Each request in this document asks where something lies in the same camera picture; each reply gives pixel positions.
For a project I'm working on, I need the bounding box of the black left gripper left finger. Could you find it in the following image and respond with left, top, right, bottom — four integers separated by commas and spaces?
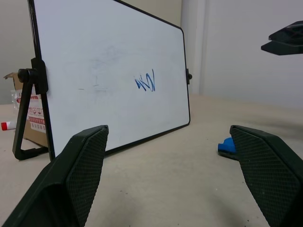
0, 125, 109, 227

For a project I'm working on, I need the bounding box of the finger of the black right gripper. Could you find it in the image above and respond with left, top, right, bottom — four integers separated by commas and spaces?
268, 20, 303, 41
260, 39, 303, 56

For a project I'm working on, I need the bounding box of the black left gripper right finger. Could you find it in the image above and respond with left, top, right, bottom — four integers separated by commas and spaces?
229, 125, 303, 227

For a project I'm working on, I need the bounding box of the blue whiteboard eraser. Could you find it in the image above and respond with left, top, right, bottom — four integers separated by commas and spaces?
217, 137, 240, 160

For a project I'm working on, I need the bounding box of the brown cardboard box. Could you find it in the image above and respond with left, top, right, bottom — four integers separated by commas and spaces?
3, 72, 50, 148

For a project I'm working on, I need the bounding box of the white marker with red cap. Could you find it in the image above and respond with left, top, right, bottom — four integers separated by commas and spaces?
0, 121, 18, 131

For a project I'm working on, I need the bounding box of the clear plastic packet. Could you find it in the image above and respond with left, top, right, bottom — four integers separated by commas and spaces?
10, 90, 23, 110

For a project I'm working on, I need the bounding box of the black whiteboard stand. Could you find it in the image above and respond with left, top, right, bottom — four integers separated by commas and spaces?
12, 57, 193, 162

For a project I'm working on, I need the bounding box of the black-framed whiteboard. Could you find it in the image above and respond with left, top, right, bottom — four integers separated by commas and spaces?
27, 0, 191, 158

